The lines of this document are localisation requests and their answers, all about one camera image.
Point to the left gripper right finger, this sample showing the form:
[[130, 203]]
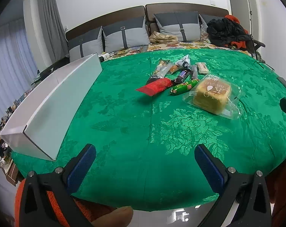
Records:
[[250, 191]]

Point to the green patterned cloth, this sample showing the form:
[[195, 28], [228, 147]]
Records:
[[145, 145]]

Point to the white sheer curtain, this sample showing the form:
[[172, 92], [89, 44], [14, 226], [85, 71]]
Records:
[[17, 65]]

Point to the bread cake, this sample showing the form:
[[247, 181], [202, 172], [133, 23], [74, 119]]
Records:
[[215, 95]]

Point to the green sausage snack packet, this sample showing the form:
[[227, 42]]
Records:
[[183, 87]]

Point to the left grey pillow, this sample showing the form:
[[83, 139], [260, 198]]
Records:
[[86, 44]]

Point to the white triangular snack packet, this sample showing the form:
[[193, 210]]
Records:
[[184, 63]]

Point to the white cardboard box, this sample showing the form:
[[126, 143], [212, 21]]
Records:
[[39, 124]]

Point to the black yellow snack bag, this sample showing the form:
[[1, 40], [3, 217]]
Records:
[[161, 70]]

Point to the snickers chocolate bar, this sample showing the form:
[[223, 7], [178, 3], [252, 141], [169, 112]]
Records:
[[182, 77]]

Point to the black and orange clothes pile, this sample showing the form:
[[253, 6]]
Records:
[[228, 32]]

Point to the grey curtain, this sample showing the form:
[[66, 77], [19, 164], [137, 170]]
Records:
[[52, 29]]

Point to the folded beige cloth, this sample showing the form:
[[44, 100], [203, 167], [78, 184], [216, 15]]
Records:
[[157, 37]]

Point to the red snack packet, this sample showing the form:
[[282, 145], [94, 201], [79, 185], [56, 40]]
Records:
[[155, 87]]

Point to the small orange bun packet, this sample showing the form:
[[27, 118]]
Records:
[[174, 68]]

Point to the beige wafer packet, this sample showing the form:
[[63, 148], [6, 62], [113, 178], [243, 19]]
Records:
[[202, 68]]

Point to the grey pillow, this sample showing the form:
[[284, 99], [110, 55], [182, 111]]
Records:
[[125, 34], [184, 25], [86, 44]]

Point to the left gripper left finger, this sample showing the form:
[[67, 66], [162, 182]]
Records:
[[35, 207]]

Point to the person's left hand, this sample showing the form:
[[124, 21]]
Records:
[[120, 217]]

